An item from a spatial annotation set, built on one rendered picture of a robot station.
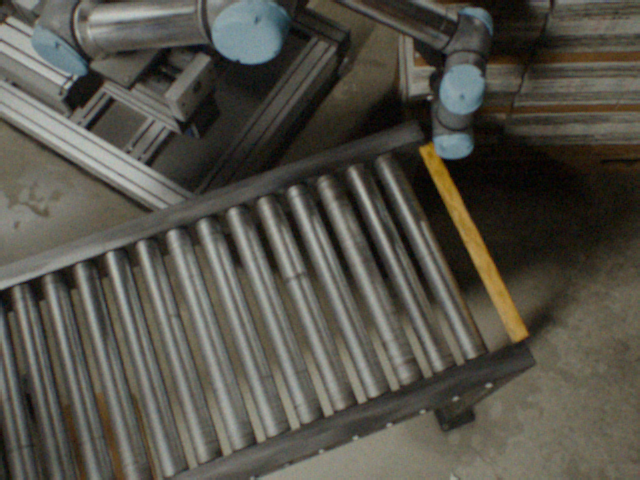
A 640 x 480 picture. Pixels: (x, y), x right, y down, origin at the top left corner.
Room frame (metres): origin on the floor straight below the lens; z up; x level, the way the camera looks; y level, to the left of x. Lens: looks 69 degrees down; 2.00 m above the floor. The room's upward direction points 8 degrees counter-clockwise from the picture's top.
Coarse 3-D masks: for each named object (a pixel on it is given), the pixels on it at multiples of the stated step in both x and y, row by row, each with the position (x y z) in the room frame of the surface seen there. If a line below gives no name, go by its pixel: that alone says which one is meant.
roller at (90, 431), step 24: (48, 288) 0.44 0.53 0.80; (48, 312) 0.40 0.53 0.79; (72, 312) 0.39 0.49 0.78; (72, 336) 0.34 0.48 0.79; (72, 360) 0.29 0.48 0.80; (72, 384) 0.25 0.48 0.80; (72, 408) 0.20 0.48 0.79; (96, 408) 0.20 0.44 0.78; (96, 432) 0.15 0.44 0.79; (96, 456) 0.11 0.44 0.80
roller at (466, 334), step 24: (384, 168) 0.60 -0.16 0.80; (408, 192) 0.54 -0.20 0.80; (408, 216) 0.49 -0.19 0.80; (432, 240) 0.43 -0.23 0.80; (432, 264) 0.38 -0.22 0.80; (432, 288) 0.34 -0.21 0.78; (456, 288) 0.33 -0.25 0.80; (456, 312) 0.28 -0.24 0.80; (456, 336) 0.24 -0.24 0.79; (480, 336) 0.23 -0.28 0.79
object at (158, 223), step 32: (416, 128) 0.68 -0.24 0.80; (320, 160) 0.64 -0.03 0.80; (352, 160) 0.63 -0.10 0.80; (416, 160) 0.65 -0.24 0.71; (224, 192) 0.59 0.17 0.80; (256, 192) 0.58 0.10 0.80; (128, 224) 0.55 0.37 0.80; (160, 224) 0.54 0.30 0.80; (192, 224) 0.54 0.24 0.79; (224, 224) 0.55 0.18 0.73; (32, 256) 0.51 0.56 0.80; (64, 256) 0.50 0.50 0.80; (96, 256) 0.49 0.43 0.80; (0, 288) 0.45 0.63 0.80
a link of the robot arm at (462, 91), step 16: (448, 64) 0.70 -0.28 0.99; (464, 64) 0.67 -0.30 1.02; (480, 64) 0.68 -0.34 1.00; (448, 80) 0.64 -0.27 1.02; (464, 80) 0.63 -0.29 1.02; (480, 80) 0.63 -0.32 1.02; (448, 96) 0.62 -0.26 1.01; (464, 96) 0.61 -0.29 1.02; (480, 96) 0.61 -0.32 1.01; (448, 112) 0.61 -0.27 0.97; (464, 112) 0.60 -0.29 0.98; (448, 128) 0.60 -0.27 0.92; (464, 128) 0.60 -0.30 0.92
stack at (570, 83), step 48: (576, 0) 0.93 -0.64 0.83; (624, 0) 0.91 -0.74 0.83; (528, 48) 0.93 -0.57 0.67; (576, 48) 0.92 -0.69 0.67; (624, 48) 0.90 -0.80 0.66; (528, 96) 0.93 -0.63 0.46; (576, 96) 0.91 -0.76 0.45; (624, 96) 0.90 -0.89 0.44; (480, 144) 0.94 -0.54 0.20; (528, 144) 0.91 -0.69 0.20; (576, 144) 0.90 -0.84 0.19; (624, 144) 0.88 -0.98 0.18
